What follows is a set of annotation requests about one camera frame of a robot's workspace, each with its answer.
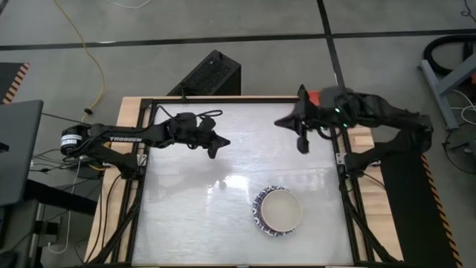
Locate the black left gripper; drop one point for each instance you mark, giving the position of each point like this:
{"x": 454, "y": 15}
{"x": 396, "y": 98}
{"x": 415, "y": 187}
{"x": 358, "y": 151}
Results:
{"x": 204, "y": 134}

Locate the black aluminium table frame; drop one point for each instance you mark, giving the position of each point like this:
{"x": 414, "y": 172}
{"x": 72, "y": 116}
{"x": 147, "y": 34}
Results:
{"x": 241, "y": 99}

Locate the black hazard striped mat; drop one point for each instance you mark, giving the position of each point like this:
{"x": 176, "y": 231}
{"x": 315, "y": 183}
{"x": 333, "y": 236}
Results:
{"x": 427, "y": 242}
{"x": 9, "y": 80}

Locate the grey metal stand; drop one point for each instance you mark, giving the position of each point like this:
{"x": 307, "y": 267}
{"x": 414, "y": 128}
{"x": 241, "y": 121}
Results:
{"x": 442, "y": 91}

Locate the red plastic bowl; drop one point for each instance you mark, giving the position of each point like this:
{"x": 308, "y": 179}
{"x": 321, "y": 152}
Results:
{"x": 315, "y": 98}

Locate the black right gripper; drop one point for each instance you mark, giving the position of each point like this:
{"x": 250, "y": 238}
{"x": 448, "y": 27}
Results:
{"x": 331, "y": 115}

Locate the black side desk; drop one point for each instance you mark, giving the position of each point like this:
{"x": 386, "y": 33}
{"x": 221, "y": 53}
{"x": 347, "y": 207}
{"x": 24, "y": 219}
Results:
{"x": 56, "y": 195}

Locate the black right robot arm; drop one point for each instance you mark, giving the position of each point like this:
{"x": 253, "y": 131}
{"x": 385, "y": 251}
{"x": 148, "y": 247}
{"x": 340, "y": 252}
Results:
{"x": 394, "y": 111}

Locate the grey flat panel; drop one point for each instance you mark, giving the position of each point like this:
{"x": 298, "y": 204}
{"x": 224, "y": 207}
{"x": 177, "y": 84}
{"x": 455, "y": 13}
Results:
{"x": 18, "y": 149}

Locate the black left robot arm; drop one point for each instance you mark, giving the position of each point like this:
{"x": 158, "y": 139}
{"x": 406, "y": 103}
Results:
{"x": 122, "y": 138}

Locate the black round fan base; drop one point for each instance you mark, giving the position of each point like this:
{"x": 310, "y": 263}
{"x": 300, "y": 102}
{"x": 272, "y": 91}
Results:
{"x": 465, "y": 149}

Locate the silver corner bracket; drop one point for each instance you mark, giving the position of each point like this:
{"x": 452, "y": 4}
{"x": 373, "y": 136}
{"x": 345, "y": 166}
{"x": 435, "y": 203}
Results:
{"x": 142, "y": 160}
{"x": 341, "y": 158}

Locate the wooden base board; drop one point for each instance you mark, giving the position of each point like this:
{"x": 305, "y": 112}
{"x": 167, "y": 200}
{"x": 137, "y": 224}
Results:
{"x": 128, "y": 111}

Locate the black computer tower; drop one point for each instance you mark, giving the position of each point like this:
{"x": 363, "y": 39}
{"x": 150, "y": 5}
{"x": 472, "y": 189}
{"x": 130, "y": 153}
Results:
{"x": 208, "y": 74}

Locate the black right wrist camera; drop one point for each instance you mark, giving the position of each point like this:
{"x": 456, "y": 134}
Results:
{"x": 303, "y": 143}

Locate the blue patterned paper bowl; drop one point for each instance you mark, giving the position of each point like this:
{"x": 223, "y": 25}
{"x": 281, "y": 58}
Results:
{"x": 256, "y": 210}

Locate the beige plastic bowl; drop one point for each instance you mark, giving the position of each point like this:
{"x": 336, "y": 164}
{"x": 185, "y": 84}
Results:
{"x": 280, "y": 210}

